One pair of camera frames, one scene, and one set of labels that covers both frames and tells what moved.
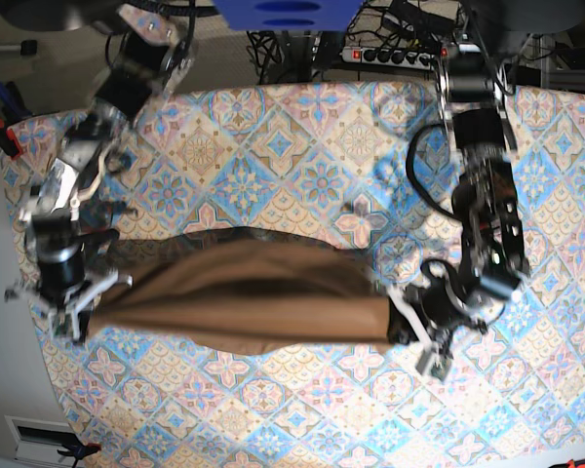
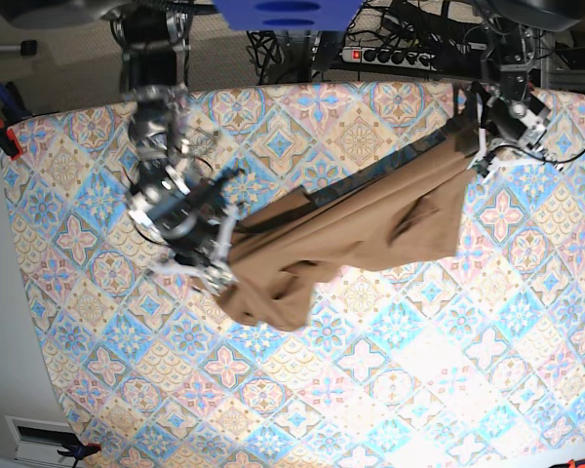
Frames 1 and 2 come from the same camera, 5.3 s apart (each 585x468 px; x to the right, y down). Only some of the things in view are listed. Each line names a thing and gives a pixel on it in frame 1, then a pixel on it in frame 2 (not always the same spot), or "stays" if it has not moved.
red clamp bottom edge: (582, 463) stays
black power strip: (390, 57) stays
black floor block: (28, 47) stays
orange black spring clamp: (79, 450) stays
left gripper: (64, 288) to (199, 236)
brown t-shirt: (240, 292) to (409, 202)
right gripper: (438, 314) to (516, 127)
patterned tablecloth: (330, 161) stays
